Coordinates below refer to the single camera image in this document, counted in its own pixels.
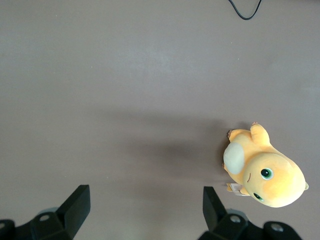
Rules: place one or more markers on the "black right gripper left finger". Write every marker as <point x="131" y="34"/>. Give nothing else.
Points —
<point x="75" y="212"/>

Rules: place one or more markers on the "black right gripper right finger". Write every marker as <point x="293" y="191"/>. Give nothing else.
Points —
<point x="215" y="215"/>

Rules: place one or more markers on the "yellow plush toy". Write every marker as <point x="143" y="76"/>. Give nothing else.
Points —
<point x="272" y="170"/>

